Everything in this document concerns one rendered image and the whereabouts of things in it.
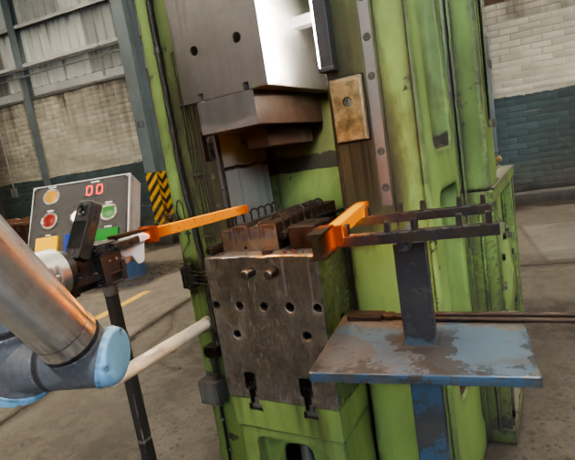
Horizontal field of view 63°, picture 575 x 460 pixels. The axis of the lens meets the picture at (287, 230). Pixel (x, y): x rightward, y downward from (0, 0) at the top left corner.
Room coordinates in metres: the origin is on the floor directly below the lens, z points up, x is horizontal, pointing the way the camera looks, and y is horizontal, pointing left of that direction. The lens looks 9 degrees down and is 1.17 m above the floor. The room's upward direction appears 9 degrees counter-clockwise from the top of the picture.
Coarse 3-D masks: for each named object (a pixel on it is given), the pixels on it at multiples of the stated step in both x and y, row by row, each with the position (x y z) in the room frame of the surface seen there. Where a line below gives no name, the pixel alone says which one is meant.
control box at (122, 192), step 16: (112, 176) 1.55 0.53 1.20; (128, 176) 1.54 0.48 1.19; (64, 192) 1.55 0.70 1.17; (80, 192) 1.54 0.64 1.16; (96, 192) 1.53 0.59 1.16; (112, 192) 1.52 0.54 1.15; (128, 192) 1.51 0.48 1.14; (32, 208) 1.54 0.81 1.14; (48, 208) 1.53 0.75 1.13; (64, 208) 1.52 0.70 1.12; (128, 208) 1.48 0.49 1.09; (32, 224) 1.51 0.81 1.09; (64, 224) 1.50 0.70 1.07; (112, 224) 1.47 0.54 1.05; (128, 224) 1.46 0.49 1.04; (32, 240) 1.49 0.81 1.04; (64, 240) 1.47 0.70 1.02
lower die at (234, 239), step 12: (312, 204) 1.63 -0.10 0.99; (324, 204) 1.60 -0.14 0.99; (264, 216) 1.44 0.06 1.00; (276, 216) 1.41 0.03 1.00; (288, 216) 1.41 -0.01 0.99; (300, 216) 1.44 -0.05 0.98; (336, 216) 1.67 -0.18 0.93; (228, 228) 1.45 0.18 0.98; (240, 228) 1.37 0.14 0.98; (252, 228) 1.35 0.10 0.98; (264, 228) 1.33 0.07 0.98; (276, 228) 1.31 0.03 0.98; (228, 240) 1.40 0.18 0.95; (240, 240) 1.38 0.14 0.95; (252, 240) 1.36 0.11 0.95; (264, 240) 1.34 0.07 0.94; (276, 240) 1.32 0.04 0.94; (288, 240) 1.36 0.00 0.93
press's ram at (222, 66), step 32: (192, 0) 1.39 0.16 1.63; (224, 0) 1.33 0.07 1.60; (256, 0) 1.30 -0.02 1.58; (288, 0) 1.45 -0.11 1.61; (192, 32) 1.40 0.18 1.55; (224, 32) 1.34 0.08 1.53; (256, 32) 1.29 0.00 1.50; (288, 32) 1.43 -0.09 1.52; (192, 64) 1.41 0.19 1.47; (224, 64) 1.35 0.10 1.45; (256, 64) 1.30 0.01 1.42; (288, 64) 1.40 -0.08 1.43; (192, 96) 1.42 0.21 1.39
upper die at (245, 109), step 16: (224, 96) 1.36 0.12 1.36; (240, 96) 1.33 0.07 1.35; (256, 96) 1.32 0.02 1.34; (272, 96) 1.40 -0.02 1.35; (288, 96) 1.48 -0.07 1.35; (304, 96) 1.57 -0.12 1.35; (208, 112) 1.40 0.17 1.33; (224, 112) 1.37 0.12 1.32; (240, 112) 1.34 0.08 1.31; (256, 112) 1.31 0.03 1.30; (272, 112) 1.38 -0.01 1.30; (288, 112) 1.47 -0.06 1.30; (304, 112) 1.56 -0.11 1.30; (320, 112) 1.66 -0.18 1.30; (208, 128) 1.40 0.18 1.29; (224, 128) 1.37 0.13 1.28; (240, 128) 1.36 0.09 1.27
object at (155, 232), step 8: (232, 208) 1.26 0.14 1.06; (240, 208) 1.28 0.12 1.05; (200, 216) 1.14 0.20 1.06; (208, 216) 1.17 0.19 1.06; (216, 216) 1.19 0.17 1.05; (224, 216) 1.22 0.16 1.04; (232, 216) 1.25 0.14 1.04; (168, 224) 1.07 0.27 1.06; (176, 224) 1.07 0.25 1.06; (184, 224) 1.09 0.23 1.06; (192, 224) 1.11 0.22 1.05; (200, 224) 1.14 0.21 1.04; (128, 232) 0.96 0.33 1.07; (136, 232) 0.97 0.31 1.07; (144, 232) 1.00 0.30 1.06; (152, 232) 1.00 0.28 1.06; (160, 232) 1.02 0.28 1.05; (168, 232) 1.04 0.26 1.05; (176, 232) 1.06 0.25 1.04; (152, 240) 1.00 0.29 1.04
